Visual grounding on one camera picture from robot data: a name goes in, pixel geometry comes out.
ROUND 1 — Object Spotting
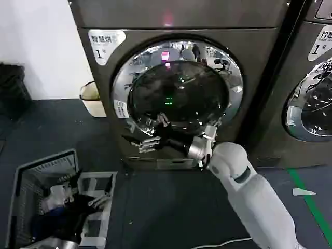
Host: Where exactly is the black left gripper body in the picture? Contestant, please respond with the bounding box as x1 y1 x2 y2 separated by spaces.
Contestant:
57 195 92 242

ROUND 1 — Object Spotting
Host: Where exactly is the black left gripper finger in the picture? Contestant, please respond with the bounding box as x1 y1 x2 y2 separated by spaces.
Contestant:
63 168 80 204
87 185 113 208

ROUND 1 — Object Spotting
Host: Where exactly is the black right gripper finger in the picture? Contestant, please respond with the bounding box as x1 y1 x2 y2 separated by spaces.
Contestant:
137 144 159 154
121 134 160 146

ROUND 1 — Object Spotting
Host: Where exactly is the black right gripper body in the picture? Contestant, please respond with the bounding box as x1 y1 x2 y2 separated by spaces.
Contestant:
154 124 194 156

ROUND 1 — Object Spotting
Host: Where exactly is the dark garment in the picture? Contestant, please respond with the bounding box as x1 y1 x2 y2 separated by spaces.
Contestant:
30 194 104 243

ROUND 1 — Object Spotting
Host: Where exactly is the dryer kick panel flap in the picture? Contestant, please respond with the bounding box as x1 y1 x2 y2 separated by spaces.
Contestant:
156 158 196 171

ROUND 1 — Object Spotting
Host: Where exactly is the pale grey garment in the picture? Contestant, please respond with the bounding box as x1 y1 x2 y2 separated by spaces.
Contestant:
46 183 71 207

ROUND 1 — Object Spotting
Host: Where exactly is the blue cloth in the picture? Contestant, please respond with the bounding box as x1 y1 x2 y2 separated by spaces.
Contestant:
38 205 66 219

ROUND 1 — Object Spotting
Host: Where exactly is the small white instruction sticker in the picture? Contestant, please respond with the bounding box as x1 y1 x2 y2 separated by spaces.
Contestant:
114 99 129 120

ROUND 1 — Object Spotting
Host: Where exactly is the grey laundry basket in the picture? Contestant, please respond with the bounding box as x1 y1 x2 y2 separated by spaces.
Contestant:
6 148 118 249

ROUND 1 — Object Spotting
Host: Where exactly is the round glass dryer door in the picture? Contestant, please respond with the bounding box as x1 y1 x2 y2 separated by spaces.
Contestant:
284 57 332 143
112 34 245 146

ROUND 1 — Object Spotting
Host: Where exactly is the white waste bin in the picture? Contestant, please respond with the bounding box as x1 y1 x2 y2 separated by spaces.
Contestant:
79 80 108 118

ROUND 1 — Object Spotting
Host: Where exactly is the large white number sticker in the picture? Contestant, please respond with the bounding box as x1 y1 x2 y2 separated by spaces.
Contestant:
88 29 127 66
307 24 332 62

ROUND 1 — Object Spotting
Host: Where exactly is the black plastic crate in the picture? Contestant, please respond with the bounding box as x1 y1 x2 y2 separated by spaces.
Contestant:
0 62 33 122

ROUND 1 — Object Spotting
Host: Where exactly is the grey dryer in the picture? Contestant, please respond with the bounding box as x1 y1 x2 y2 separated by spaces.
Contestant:
249 0 332 170
67 0 286 172

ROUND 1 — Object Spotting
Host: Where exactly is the white paper scrap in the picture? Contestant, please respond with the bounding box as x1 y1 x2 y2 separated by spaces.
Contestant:
292 187 317 197

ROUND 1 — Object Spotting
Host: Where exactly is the green floor tape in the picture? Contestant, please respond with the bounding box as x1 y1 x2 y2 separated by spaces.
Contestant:
286 168 332 246

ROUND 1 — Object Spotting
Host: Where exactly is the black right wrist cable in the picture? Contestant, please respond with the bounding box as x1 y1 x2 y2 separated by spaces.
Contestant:
198 141 213 170

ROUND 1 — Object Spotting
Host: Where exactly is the white floor cable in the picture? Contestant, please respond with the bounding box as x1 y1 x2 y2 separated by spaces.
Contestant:
207 236 252 248

